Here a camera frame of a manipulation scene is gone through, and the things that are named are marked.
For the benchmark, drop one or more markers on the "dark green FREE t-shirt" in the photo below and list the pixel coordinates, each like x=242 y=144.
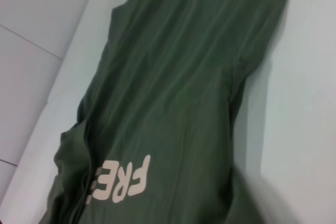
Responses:
x=170 y=90

